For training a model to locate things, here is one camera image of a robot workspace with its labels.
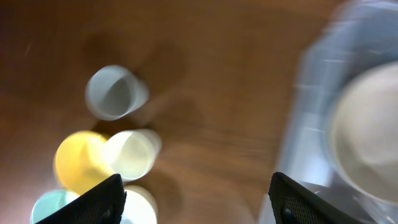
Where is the grey plastic cup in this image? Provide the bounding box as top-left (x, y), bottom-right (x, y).
top-left (85, 65), bottom-right (149, 121)

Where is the beige large bowl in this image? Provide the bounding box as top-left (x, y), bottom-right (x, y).
top-left (327, 62), bottom-right (397, 203)

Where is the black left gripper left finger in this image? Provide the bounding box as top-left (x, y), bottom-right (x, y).
top-left (38, 174), bottom-right (127, 224)

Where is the yellow small bowl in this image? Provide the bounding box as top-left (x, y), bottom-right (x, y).
top-left (53, 131), bottom-right (114, 195)

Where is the mint small bowl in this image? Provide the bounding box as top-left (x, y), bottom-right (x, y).
top-left (30, 189), bottom-right (79, 224)

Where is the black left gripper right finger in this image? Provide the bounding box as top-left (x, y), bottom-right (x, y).
top-left (268, 172), bottom-right (360, 224)

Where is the clear plastic storage bin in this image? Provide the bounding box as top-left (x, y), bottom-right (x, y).
top-left (277, 1), bottom-right (397, 223)

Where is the white small bowl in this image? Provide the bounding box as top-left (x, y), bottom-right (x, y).
top-left (120, 185), bottom-right (158, 224)

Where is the cream plastic cup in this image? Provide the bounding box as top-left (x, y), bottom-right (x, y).
top-left (102, 129), bottom-right (162, 182)

